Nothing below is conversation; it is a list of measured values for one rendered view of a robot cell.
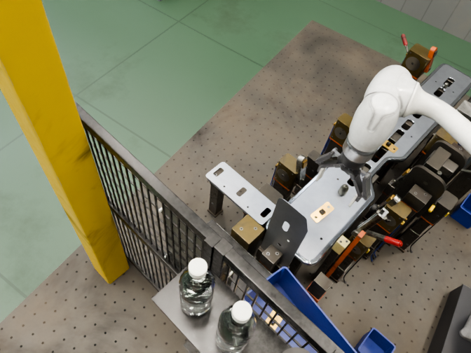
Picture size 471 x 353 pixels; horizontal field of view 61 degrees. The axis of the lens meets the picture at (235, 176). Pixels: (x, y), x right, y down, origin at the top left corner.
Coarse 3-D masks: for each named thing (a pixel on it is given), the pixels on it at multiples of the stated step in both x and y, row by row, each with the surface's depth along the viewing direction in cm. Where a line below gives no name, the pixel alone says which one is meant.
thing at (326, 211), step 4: (324, 204) 147; (328, 204) 146; (320, 208) 146; (324, 208) 146; (328, 208) 146; (332, 208) 146; (316, 212) 146; (320, 212) 145; (324, 212) 145; (328, 212) 145; (312, 216) 146; (320, 216) 145; (324, 216) 145; (316, 220) 145; (320, 220) 145
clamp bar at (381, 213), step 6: (372, 210) 126; (378, 210) 125; (384, 210) 125; (372, 216) 131; (378, 216) 124; (384, 216) 124; (366, 222) 131; (372, 222) 128; (360, 228) 134; (366, 228) 132
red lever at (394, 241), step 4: (368, 232) 135; (372, 232) 134; (372, 236) 134; (376, 236) 132; (380, 236) 132; (384, 236) 131; (384, 240) 130; (388, 240) 129; (392, 240) 128; (396, 240) 128; (400, 240) 127; (392, 244) 129; (396, 244) 127; (400, 244) 127
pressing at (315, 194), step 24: (432, 72) 199; (456, 72) 200; (456, 96) 190; (432, 120) 180; (408, 144) 170; (336, 168) 160; (312, 192) 152; (336, 192) 153; (336, 216) 147; (288, 240) 140; (312, 240) 141; (336, 240) 142; (312, 264) 136
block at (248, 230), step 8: (248, 216) 137; (240, 224) 135; (248, 224) 135; (256, 224) 136; (232, 232) 135; (240, 232) 133; (248, 232) 134; (256, 232) 134; (240, 240) 134; (248, 240) 132; (256, 240) 136; (248, 248) 134; (256, 248) 147
